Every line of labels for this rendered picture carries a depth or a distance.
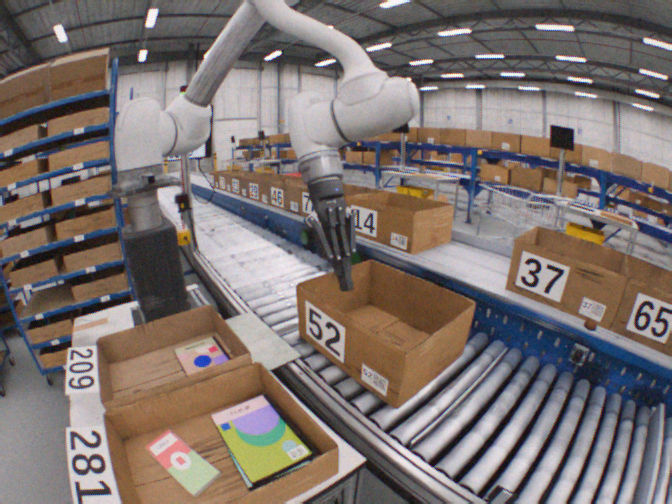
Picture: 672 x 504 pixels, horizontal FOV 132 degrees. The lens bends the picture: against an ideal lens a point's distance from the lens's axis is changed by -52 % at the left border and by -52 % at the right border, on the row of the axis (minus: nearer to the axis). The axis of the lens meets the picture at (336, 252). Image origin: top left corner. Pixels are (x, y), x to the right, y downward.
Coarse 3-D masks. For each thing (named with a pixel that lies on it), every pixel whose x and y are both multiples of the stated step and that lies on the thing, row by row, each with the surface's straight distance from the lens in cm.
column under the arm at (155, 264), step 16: (128, 240) 94; (144, 240) 94; (160, 240) 95; (176, 240) 96; (128, 256) 95; (144, 256) 96; (160, 256) 96; (176, 256) 97; (144, 272) 97; (160, 272) 98; (176, 272) 99; (144, 288) 99; (160, 288) 100; (176, 288) 101; (144, 304) 101; (160, 304) 102; (176, 304) 103; (192, 304) 115; (144, 320) 103
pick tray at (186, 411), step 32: (192, 384) 66; (224, 384) 69; (256, 384) 72; (128, 416) 70; (160, 416) 70; (192, 416) 72; (288, 416) 67; (128, 448) 73; (192, 448) 67; (224, 448) 65; (320, 448) 60; (128, 480) 65; (160, 480) 65; (224, 480) 61; (288, 480) 51; (320, 480) 58
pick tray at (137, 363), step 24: (192, 312) 93; (216, 312) 89; (120, 336) 93; (144, 336) 94; (168, 336) 95; (192, 336) 97; (216, 336) 95; (120, 360) 97; (144, 360) 93; (168, 360) 90; (240, 360) 71; (120, 384) 88; (144, 384) 85; (168, 384) 69
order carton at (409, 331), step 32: (320, 288) 90; (384, 288) 100; (416, 288) 91; (352, 320) 68; (384, 320) 98; (416, 320) 95; (448, 320) 88; (320, 352) 86; (352, 352) 73; (384, 352) 64; (416, 352) 62; (448, 352) 78; (416, 384) 71
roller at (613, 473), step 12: (624, 408) 100; (624, 420) 95; (624, 432) 91; (624, 444) 88; (612, 456) 86; (624, 456) 86; (612, 468) 82; (612, 480) 79; (600, 492) 78; (612, 492) 78
